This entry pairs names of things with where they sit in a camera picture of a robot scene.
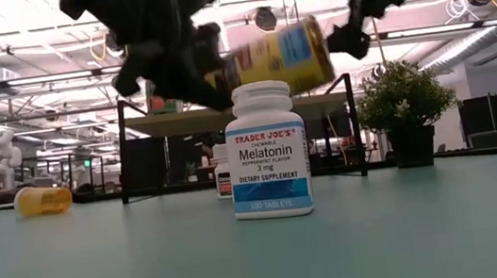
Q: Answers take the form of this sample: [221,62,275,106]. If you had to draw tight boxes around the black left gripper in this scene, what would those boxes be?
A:
[58,0,238,131]

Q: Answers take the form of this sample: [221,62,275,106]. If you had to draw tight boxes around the white-cap bottle green label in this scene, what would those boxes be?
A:
[142,76,186,118]

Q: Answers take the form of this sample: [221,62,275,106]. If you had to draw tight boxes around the yellow fish oil bottle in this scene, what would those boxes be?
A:
[197,11,340,111]

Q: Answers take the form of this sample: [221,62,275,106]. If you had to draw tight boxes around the small white bottle red label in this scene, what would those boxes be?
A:
[209,141,236,202]

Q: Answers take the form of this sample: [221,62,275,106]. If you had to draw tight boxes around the white melatonin bottle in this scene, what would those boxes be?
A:
[217,76,317,225]

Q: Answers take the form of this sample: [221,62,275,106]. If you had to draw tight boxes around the green potted plant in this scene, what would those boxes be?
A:
[351,52,467,175]

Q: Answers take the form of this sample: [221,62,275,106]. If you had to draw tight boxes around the long ceiling light strip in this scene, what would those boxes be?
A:
[0,18,497,90]

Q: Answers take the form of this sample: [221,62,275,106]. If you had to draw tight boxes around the gray office chair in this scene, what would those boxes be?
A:
[466,129,497,153]

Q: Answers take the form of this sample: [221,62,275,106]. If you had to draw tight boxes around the orange translucent pill vial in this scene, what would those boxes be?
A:
[10,181,75,221]

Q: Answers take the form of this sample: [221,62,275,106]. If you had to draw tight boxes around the green table mat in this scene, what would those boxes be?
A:
[0,149,497,278]

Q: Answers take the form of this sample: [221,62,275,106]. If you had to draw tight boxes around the orange cable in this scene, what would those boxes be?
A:
[369,14,389,69]

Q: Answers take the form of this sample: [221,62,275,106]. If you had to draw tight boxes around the wooden shelf black metal frame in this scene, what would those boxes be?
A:
[109,70,371,207]

